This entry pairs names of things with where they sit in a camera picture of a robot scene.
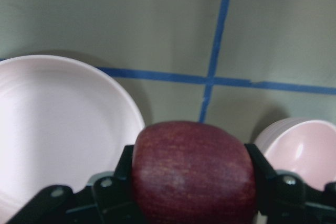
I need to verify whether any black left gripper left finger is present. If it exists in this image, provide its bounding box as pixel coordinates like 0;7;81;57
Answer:
8;145;146;223

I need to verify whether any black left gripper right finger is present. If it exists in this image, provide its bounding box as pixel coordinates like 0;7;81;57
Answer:
245;144;335;223

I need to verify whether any red apple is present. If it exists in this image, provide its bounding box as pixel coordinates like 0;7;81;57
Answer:
132;121;256;223

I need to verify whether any pink bowl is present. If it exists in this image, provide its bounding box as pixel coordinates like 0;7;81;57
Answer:
254;118;335;190

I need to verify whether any pink plate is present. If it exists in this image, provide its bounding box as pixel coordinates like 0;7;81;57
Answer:
1;55;144;223

